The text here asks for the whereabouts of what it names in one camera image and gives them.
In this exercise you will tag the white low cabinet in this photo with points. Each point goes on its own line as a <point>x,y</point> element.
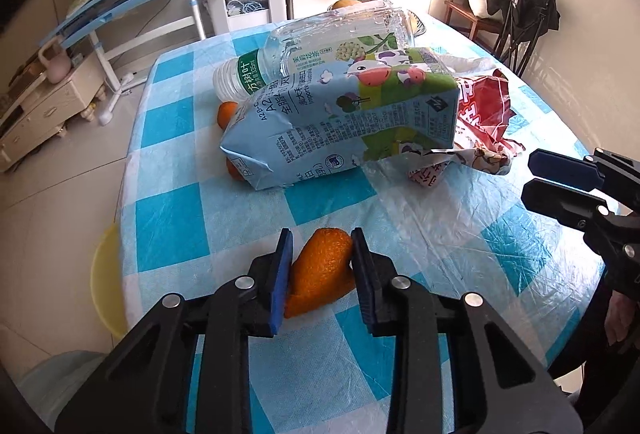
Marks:
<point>45,108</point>

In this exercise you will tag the black bag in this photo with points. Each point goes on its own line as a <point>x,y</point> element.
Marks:
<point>525,8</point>

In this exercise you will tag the pink kettlebell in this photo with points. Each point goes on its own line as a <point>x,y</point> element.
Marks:
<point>52,61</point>

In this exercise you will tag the large yellow mango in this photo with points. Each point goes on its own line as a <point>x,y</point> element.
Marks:
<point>345,3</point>

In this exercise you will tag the person's right hand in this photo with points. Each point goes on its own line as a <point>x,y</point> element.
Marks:
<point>622,321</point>

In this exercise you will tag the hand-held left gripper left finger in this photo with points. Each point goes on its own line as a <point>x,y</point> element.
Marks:
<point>281,284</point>

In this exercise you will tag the pale blue container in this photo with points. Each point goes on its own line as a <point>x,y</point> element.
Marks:
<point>55,369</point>

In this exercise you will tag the pale blue milk carton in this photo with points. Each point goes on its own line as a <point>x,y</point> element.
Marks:
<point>345,123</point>

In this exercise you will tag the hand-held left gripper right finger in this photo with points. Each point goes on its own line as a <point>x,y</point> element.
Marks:
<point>362,284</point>

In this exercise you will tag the fruit basket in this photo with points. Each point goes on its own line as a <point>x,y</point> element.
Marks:
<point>416,22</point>

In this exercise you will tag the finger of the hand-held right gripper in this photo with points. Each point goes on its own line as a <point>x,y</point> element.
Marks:
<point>565,168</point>
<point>560,204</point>

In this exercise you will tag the clear plastic bottle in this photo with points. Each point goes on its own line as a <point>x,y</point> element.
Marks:
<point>340,33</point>

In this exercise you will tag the red snack wrapper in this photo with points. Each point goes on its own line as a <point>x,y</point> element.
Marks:
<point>480,123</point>

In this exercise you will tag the orange fruit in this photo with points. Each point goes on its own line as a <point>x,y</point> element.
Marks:
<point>227,112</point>

